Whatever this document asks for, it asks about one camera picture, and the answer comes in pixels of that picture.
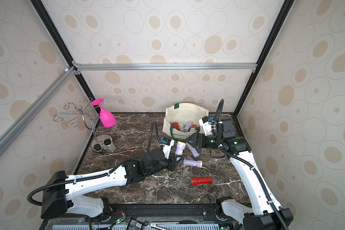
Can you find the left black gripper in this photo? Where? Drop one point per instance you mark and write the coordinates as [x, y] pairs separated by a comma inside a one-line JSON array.
[[173, 162]]

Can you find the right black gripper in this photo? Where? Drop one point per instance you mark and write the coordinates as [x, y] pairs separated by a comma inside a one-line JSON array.
[[200, 140]]

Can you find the purple flashlight yellow head sideways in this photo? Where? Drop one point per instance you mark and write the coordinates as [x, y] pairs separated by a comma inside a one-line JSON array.
[[193, 163]]

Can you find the pale green flashlight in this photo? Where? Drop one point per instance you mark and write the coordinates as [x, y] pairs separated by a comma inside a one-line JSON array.
[[181, 127]]

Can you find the cream green tote bag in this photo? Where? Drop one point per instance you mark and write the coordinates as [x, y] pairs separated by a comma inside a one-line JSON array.
[[183, 113]]

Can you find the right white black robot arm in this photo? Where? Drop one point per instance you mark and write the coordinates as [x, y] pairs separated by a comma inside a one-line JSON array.
[[253, 178]]

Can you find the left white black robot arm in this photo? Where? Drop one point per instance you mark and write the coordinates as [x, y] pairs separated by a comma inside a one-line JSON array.
[[67, 194]]

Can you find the pink plastic wine glass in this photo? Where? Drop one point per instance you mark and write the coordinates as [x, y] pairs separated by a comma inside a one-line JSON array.
[[106, 117]]

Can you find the horizontal aluminium back bar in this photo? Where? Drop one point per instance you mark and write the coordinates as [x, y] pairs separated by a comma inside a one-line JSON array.
[[166, 66]]

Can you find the aluminium left side bar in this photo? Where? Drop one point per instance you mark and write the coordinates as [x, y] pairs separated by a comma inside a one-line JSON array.
[[11, 134]]

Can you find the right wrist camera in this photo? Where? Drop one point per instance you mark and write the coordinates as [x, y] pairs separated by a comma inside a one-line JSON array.
[[209, 125]]

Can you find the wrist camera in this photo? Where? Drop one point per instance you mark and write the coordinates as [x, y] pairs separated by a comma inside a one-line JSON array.
[[166, 144], [209, 125]]

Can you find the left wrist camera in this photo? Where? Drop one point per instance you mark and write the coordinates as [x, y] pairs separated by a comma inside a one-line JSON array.
[[166, 144]]

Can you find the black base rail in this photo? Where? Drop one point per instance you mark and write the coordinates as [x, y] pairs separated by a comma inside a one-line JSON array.
[[149, 217]]

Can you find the silver wire glass rack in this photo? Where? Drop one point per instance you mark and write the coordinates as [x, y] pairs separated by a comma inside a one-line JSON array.
[[86, 116]]

